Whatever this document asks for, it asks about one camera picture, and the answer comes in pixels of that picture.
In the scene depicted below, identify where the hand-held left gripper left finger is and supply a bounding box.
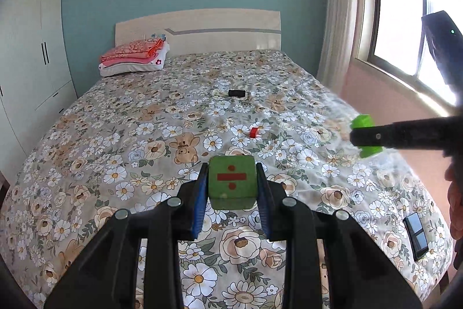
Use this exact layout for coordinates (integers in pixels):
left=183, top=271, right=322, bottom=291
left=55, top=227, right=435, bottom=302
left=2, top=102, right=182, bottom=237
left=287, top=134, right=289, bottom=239
left=43, top=164, right=210, bottom=309

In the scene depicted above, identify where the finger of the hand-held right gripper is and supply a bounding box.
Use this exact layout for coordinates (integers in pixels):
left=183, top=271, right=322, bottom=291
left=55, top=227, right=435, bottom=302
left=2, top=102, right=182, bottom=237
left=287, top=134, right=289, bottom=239
left=349, top=115, right=463, bottom=154

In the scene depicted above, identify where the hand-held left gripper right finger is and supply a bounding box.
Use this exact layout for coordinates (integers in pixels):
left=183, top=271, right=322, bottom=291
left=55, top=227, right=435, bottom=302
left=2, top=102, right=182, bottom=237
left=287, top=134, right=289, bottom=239
left=255, top=162, right=424, bottom=309

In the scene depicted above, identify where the green cube with red sign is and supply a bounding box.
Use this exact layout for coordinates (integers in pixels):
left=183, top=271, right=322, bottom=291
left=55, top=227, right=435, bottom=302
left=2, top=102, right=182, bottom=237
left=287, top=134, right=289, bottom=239
left=207, top=155, right=258, bottom=211

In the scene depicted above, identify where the bright green plastic item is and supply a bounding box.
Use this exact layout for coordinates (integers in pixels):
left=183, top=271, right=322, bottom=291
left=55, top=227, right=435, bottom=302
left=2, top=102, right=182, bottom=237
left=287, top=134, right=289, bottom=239
left=350, top=114, right=384, bottom=158

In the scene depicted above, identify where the person's right hand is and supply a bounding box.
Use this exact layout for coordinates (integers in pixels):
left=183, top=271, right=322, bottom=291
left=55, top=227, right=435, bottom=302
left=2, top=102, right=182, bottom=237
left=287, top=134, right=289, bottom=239
left=445, top=150, right=463, bottom=271

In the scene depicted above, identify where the floral bedspread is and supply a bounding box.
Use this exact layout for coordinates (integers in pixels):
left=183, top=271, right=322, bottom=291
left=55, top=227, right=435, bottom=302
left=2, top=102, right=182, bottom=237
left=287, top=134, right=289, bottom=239
left=0, top=49, right=454, bottom=309

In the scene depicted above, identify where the black smartphone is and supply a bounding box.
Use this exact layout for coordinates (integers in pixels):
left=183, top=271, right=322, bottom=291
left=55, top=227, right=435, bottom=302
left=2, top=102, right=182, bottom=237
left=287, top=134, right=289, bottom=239
left=403, top=213, right=429, bottom=261

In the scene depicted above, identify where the cream curtain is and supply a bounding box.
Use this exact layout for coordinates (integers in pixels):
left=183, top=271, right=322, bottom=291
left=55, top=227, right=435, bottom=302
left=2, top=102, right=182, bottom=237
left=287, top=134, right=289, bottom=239
left=316, top=0, right=379, bottom=89

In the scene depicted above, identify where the stack of folded pink bedding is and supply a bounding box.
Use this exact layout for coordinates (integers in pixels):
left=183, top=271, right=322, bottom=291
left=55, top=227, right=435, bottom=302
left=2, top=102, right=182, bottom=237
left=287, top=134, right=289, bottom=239
left=99, top=43, right=170, bottom=77

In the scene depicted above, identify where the folded pink blanket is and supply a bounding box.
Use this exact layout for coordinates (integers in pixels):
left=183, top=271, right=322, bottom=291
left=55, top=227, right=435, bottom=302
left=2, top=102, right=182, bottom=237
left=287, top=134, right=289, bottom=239
left=100, top=39, right=164, bottom=65

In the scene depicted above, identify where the light wooden bed headboard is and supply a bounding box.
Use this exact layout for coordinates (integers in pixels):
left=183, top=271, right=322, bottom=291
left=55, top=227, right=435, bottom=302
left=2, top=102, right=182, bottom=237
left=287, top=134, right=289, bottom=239
left=115, top=8, right=282, bottom=58

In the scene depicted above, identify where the white wardrobe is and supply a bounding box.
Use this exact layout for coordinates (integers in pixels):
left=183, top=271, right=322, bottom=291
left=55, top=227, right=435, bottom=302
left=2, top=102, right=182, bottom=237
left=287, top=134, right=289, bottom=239
left=0, top=0, right=78, bottom=168

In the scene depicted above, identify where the window with dark frame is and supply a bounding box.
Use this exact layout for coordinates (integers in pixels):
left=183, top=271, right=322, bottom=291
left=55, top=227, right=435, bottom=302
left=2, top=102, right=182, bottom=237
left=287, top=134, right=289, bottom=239
left=356, top=0, right=463, bottom=110

